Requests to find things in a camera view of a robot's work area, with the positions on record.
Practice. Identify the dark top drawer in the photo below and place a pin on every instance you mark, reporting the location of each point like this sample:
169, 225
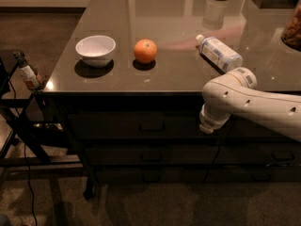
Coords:
125, 125

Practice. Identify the dark drawer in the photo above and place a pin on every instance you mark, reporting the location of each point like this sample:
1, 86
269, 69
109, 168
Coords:
150, 175
174, 154
125, 125

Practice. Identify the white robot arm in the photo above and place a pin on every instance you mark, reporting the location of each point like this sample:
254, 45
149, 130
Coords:
233, 93

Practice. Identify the dark bottom drawer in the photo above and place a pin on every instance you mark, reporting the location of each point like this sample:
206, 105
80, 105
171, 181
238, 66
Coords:
150, 175

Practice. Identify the dark middle drawer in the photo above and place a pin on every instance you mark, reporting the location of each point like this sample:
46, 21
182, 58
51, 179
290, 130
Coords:
174, 154

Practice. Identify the clear plastic water bottle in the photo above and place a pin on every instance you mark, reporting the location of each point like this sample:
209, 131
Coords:
218, 53

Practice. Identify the orange fruit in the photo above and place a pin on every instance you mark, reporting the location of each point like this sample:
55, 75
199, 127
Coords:
145, 51

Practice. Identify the snack bag on table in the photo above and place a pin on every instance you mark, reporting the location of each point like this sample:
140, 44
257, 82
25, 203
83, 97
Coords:
291, 34

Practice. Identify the white ceramic bowl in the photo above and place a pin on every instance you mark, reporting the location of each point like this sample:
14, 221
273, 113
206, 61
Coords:
96, 51

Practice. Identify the brown glass bottle with label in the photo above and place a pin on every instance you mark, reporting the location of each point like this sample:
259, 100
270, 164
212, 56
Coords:
29, 74

